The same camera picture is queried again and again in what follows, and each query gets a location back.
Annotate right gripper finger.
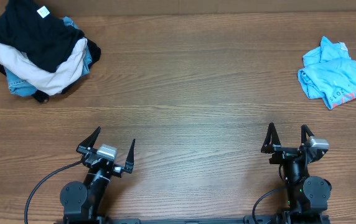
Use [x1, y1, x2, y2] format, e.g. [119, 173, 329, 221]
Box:
[301, 124, 314, 145]
[263, 123, 281, 147]

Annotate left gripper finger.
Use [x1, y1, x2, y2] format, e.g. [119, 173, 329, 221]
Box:
[125, 139, 135, 166]
[78, 126, 101, 149]

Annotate light blue printed t-shirt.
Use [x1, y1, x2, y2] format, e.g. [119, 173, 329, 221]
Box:
[297, 36, 356, 110]

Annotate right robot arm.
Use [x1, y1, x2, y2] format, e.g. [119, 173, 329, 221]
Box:
[251, 123, 332, 223]

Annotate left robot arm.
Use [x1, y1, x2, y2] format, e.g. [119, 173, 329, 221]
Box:
[60, 127, 135, 223]

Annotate blue denim jeans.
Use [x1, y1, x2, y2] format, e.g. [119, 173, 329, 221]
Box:
[0, 16, 94, 96]

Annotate black garment under pile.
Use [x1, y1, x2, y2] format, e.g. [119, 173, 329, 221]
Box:
[0, 39, 101, 103]

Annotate cream white garment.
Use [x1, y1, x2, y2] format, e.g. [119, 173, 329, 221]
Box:
[0, 38, 88, 95]

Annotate black garment on pile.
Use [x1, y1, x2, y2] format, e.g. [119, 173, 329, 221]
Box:
[0, 0, 84, 73]

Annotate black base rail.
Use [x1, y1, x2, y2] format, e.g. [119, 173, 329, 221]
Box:
[55, 215, 330, 224]

